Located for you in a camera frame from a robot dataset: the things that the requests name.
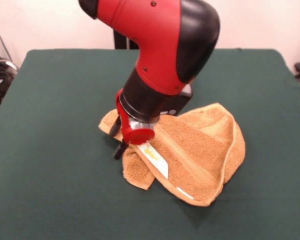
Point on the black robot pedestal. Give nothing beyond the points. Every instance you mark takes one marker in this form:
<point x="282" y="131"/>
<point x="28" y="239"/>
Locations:
<point x="120" y="41"/>

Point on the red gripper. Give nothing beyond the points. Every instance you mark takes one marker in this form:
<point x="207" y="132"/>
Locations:
<point x="140" y="137"/>

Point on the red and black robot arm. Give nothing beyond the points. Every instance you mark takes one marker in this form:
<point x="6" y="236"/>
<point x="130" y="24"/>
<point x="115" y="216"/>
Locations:
<point x="160" y="50"/>

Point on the orange terry towel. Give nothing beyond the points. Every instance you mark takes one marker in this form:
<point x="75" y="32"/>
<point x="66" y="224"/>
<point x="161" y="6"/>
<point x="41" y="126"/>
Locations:
<point x="195" y="155"/>

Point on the dark green table cloth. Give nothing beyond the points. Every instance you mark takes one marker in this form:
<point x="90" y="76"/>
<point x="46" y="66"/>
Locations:
<point x="52" y="175"/>

